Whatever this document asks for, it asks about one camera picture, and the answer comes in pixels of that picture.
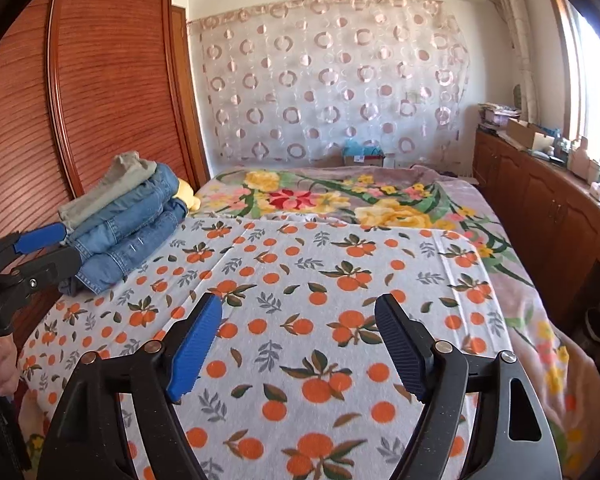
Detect wooden cabinet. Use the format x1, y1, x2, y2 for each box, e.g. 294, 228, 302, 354
472, 127, 600, 361

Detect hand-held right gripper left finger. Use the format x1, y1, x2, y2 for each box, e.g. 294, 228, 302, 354
37, 292, 224, 480

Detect stack of papers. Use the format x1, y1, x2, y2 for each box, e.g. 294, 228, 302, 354
477, 102, 523, 133

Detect blue bag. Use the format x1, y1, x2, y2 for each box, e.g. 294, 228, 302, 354
342, 140, 383, 158

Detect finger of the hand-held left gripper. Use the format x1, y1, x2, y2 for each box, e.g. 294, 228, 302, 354
0, 246, 84, 311
0, 223, 69, 277

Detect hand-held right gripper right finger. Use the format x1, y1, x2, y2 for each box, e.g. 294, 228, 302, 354
374, 293, 563, 480

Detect small cardboard box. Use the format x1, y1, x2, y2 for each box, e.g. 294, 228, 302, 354
342, 152, 386, 168

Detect yellow plush toy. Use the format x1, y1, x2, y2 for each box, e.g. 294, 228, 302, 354
175, 177, 202, 212

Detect folded blue jeans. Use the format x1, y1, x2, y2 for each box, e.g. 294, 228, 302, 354
57, 200, 188, 296
65, 165, 182, 256

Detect cream window curtain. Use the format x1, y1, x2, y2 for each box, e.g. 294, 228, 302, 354
485, 0, 541, 126

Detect circle pattern sheer curtain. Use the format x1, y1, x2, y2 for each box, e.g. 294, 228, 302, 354
187, 0, 471, 173

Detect wooden frame window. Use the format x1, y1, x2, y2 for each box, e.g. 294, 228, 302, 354
542, 0, 600, 156

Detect open cardboard box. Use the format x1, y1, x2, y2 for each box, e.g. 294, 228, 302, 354
505, 119, 556, 150

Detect grey-green pants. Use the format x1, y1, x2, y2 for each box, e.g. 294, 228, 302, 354
57, 151, 158, 233

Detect floral blanket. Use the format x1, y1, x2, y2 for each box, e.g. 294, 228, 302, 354
10, 162, 600, 480

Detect wooden slatted wardrobe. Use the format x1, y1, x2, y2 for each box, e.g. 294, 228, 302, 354
0, 0, 211, 361

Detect orange fruit print bed sheet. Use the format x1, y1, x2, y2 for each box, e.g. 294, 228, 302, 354
17, 215, 518, 480

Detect dark round bin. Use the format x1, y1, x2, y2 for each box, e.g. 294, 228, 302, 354
582, 307, 600, 346

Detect white plastic bottle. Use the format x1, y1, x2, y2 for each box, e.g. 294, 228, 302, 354
570, 136, 600, 181

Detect person's left hand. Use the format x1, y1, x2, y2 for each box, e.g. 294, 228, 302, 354
0, 335, 19, 401

